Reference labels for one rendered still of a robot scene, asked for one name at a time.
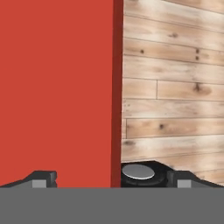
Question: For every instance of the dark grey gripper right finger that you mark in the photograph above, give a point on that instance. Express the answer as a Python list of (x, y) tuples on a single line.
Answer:
[(186, 179)]

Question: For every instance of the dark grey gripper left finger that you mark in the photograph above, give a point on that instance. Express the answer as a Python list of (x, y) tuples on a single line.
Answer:
[(40, 178)]

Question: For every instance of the red counter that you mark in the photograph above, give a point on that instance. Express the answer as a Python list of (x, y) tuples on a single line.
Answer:
[(58, 93)]

